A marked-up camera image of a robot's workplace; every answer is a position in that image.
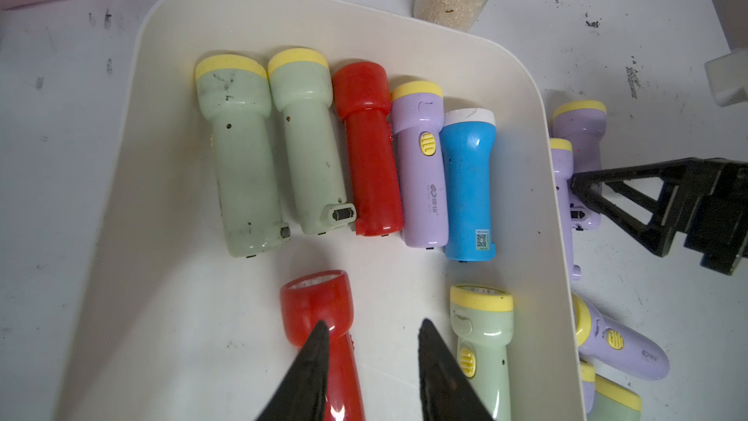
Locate green flashlight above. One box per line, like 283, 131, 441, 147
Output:
586, 376, 643, 421
195, 54, 290, 257
268, 48, 356, 235
450, 285, 514, 420

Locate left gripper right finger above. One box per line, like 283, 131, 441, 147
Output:
418, 319, 492, 421

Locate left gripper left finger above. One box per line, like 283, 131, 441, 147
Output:
256, 321, 330, 421

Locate purple flashlight beside red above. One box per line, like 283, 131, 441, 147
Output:
549, 138, 582, 282

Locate white rectangular storage tray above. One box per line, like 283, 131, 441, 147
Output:
53, 0, 584, 420

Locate tall purple flashlight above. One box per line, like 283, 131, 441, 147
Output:
551, 99, 607, 231

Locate purple flashlight lying across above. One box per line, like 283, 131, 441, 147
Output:
572, 294, 670, 381

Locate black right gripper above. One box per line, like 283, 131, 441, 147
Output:
570, 158, 747, 276

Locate blue flashlight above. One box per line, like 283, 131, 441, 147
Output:
440, 108, 497, 262

